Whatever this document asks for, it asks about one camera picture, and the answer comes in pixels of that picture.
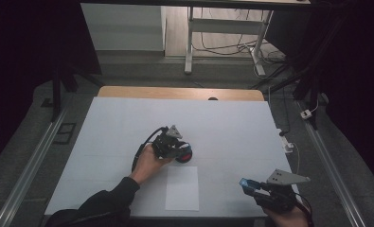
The white paper sheet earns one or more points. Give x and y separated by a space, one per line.
182 189

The wooden table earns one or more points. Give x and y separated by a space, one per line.
175 93

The round red ink pad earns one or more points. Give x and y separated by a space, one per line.
185 155

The white power adapter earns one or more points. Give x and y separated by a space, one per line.
306 114

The white cabinet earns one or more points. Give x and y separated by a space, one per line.
124 28

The person's right hand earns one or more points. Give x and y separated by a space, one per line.
288 219

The metal floor rail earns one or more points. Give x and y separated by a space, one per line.
329 170
33 160

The black stand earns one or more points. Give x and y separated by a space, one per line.
56 94
307 85

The black floor frame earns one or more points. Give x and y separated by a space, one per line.
64 133

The white table cover sheet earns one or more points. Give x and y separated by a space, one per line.
219 126

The dark round table grommet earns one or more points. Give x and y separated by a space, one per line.
212 98

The white power strip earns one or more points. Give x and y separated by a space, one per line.
286 143

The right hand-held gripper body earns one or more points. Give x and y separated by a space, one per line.
284 178

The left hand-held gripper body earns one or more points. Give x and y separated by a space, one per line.
167 143

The white desk frame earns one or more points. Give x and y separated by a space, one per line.
188 47

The person's left hand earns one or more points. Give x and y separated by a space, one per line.
148 165

